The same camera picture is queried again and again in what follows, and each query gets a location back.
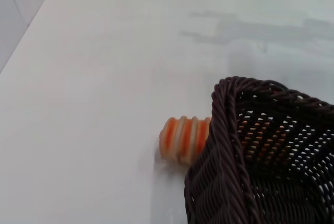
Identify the orange striped toy bread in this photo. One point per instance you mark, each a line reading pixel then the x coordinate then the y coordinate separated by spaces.
pixel 182 140

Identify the dark brown woven basket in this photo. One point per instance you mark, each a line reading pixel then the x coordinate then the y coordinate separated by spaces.
pixel 261 161

